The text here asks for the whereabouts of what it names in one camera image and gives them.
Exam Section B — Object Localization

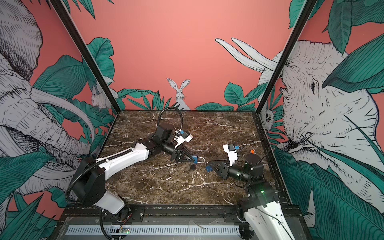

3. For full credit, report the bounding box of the left black frame post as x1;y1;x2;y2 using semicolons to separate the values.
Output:
50;0;121;114

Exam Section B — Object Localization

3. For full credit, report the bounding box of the black frame post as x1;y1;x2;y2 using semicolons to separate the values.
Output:
255;0;318;114
50;0;121;114

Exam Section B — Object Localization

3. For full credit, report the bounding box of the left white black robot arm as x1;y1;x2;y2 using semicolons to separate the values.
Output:
65;124;195;215

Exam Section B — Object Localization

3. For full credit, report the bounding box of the blue padlock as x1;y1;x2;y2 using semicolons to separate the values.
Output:
192;156;206;164
206;166;213;173

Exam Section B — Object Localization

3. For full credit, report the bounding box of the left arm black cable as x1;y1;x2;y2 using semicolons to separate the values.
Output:
156;106;184;131

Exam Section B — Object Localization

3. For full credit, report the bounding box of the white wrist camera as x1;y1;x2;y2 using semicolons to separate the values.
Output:
174;130;193;148
223;144;240;166

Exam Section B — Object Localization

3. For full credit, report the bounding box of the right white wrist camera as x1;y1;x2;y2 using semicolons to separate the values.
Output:
223;144;240;166

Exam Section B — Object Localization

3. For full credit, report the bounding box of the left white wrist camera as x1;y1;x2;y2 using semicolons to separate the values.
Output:
174;130;193;148

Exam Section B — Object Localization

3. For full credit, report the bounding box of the black front mounting rail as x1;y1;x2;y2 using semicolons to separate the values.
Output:
58;203;301;224

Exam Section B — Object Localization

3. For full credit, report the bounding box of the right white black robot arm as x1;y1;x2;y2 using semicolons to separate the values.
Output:
209;154;295;240

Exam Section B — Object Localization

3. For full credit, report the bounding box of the white slotted cable duct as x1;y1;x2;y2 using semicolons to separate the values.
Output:
65;225;240;236

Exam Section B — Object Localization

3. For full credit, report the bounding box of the right black frame post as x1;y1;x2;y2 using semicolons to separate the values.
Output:
255;0;318;114

